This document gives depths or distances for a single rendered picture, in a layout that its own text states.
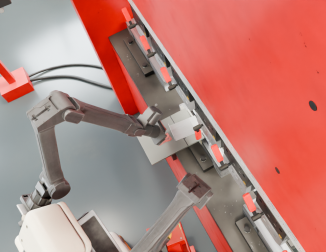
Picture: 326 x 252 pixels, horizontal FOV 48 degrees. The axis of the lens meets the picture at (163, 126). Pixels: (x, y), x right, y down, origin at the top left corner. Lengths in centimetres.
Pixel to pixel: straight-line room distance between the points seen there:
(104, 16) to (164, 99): 60
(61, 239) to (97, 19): 133
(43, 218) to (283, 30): 94
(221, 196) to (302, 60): 116
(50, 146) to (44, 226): 25
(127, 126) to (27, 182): 173
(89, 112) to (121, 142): 166
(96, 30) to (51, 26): 168
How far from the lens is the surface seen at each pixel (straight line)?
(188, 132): 167
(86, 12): 214
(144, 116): 147
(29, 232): 128
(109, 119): 130
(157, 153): 164
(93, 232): 155
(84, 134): 300
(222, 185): 169
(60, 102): 114
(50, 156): 128
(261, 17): 64
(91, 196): 277
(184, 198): 115
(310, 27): 54
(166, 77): 148
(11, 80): 340
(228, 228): 164
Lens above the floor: 247
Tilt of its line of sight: 60 degrees down
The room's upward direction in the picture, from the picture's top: 18 degrees counter-clockwise
